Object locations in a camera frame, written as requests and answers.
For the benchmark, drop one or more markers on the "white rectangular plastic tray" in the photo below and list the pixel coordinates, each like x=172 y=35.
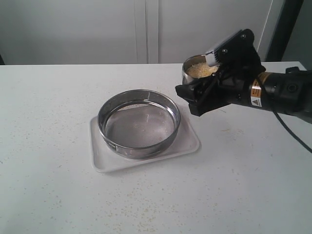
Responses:
x=104 y=160

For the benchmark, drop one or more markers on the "dark vertical post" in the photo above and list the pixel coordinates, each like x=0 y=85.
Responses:
x=292 y=36

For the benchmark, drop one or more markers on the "stainless steel cup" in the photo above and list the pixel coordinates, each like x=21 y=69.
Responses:
x=187 y=64

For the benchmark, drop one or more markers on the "round steel mesh sieve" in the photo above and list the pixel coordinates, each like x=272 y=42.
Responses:
x=139 y=124

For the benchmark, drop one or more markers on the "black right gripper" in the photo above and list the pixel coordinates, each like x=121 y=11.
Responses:
x=229 y=85

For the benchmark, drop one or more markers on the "black wrist camera on gripper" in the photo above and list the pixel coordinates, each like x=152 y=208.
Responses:
x=231 y=46

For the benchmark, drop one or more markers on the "yellow grain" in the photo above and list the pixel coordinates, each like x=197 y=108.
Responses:
x=201 y=70

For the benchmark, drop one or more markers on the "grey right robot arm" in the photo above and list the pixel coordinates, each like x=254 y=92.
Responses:
x=288 y=93

